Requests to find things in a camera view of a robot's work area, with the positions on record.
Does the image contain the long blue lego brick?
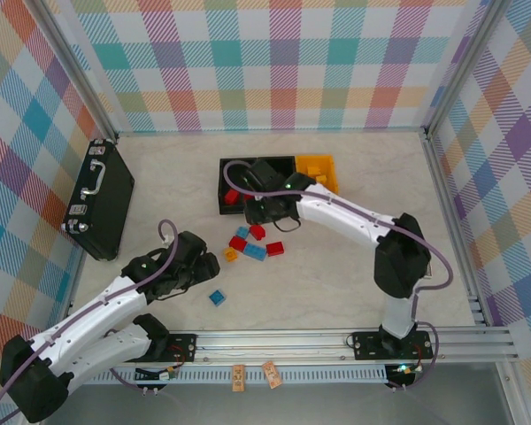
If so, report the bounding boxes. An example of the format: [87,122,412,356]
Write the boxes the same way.
[242,242,266,261]

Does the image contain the yellow plastic bin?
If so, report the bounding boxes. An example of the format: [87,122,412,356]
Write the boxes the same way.
[294,153,340,196]

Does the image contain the orange paper tag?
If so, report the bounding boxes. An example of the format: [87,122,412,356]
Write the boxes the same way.
[260,360,282,390]
[231,363,247,393]

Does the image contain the perforated metal strip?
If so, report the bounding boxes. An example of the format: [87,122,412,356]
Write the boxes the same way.
[92,365,389,385]

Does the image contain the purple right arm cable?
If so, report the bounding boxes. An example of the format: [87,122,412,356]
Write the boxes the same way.
[220,159,455,393]

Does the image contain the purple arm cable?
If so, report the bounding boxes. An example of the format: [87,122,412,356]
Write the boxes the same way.
[220,159,455,393]
[0,219,181,425]

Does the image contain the thin black camera cable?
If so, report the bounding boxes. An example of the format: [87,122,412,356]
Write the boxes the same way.
[273,215,301,234]

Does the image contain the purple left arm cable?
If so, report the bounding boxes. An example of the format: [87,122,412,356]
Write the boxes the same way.
[0,219,181,425]

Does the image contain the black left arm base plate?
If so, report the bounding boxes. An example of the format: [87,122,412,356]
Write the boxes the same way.
[158,332,198,365]

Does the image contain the left power connector wires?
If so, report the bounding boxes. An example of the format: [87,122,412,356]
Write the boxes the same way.
[135,365,179,383]

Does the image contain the power connector wires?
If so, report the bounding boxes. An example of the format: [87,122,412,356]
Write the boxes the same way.
[135,365,179,383]
[387,361,427,378]

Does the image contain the black briefcase with metal handle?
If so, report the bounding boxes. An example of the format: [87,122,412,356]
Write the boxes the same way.
[60,139,136,262]

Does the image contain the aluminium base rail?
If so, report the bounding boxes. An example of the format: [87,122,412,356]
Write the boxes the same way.
[30,326,528,369]

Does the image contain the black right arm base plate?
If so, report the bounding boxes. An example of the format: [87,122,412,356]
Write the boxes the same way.
[351,330,435,361]

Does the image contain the aluminium side rail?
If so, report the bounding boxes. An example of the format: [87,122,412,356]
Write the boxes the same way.
[418,127,488,328]

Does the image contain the right power connector wires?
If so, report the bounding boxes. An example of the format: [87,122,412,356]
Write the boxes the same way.
[387,361,427,378]

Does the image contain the aluminium frame post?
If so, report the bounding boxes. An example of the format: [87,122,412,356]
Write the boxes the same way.
[35,0,121,143]
[423,0,511,139]

